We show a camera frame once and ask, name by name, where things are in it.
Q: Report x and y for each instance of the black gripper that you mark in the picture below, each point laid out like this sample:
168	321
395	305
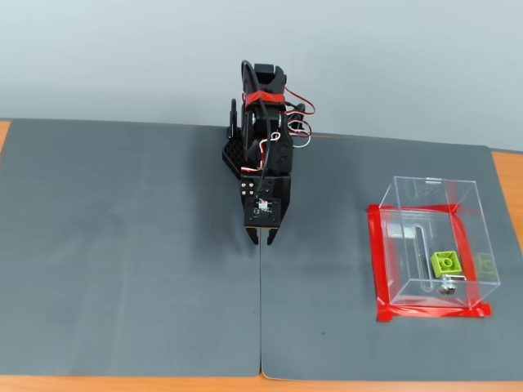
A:
247	189

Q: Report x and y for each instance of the green lego block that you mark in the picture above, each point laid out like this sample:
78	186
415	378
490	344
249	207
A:
445	265

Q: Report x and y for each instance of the red band on arm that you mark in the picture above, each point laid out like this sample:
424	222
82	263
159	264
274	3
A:
265	98

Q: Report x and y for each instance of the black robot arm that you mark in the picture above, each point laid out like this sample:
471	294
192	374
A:
282	155

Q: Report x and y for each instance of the black perforated base block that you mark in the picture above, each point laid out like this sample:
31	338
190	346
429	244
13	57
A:
232	157

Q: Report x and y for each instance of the silver metal box latch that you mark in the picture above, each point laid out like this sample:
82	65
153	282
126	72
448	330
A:
447	288

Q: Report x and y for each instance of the transparent acrylic box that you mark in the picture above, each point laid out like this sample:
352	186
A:
484	228

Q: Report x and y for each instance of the dark gray mat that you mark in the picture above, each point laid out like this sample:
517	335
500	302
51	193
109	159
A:
122	245
318	326

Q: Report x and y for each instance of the red tape strip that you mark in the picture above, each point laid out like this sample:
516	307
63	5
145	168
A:
429	313
421	208
463	245
378	253

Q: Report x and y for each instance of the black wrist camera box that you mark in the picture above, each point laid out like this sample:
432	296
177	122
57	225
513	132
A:
271	216

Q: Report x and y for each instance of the black clamp post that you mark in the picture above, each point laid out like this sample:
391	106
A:
233	118

